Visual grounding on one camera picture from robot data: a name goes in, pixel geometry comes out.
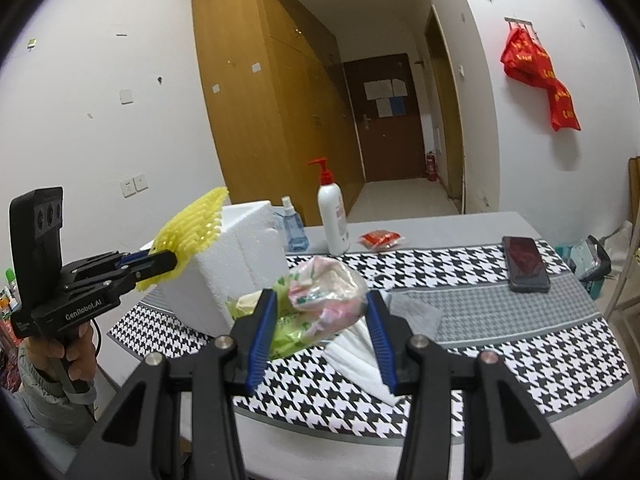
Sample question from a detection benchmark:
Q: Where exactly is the yellow foam fruit net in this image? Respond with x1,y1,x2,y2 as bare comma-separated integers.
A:
134,186,230,293

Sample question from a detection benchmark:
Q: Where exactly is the brown entrance door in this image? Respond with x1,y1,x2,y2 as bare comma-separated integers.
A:
342,51,426,182

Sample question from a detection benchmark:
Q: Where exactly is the white foam box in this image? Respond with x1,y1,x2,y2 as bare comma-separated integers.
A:
137,200,288,338

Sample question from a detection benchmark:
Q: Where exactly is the blue and white paper sheet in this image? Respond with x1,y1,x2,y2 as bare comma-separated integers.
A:
375,98,407,118

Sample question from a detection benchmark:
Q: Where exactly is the wooden side door frame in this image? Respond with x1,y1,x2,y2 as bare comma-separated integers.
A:
424,5,466,202

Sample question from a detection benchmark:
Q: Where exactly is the teal bag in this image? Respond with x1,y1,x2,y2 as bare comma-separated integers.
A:
555,235,612,301

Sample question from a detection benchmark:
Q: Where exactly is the red snack packet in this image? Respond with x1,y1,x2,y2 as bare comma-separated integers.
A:
358,230,403,251

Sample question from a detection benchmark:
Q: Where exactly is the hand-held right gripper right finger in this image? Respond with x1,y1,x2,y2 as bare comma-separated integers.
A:
365,290,587,480

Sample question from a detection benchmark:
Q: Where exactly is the person's left forearm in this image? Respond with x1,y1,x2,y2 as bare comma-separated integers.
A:
9,344,97,447

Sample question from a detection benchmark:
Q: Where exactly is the houndstooth tablecloth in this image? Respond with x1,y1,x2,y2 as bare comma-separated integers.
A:
107,240,632,436

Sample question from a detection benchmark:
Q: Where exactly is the grey cloth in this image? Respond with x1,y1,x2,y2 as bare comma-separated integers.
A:
380,292,445,341

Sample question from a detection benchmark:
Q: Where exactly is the red hanging bag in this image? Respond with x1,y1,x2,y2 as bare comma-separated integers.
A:
501,25,582,132

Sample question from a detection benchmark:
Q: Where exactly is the blue spray bottle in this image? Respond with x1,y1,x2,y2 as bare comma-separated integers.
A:
280,196,309,252

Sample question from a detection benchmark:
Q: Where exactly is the pink patterned plastic bag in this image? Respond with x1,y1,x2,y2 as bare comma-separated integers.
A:
272,255,370,348

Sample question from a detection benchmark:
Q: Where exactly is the wooden wardrobe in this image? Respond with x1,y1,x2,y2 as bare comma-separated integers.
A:
191,0,366,227

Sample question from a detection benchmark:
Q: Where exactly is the white pump bottle red cap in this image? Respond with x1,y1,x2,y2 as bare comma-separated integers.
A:
307,157,351,257

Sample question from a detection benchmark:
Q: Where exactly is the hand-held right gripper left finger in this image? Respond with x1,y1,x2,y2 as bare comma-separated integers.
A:
62,287,278,480

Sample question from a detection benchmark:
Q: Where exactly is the black smartphone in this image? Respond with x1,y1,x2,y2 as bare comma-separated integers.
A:
502,235,552,294

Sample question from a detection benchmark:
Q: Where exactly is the person's left hand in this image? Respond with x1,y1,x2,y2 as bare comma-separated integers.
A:
25,326,97,386

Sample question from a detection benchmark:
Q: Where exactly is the green tissue packet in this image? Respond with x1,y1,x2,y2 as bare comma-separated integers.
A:
225,275,326,361

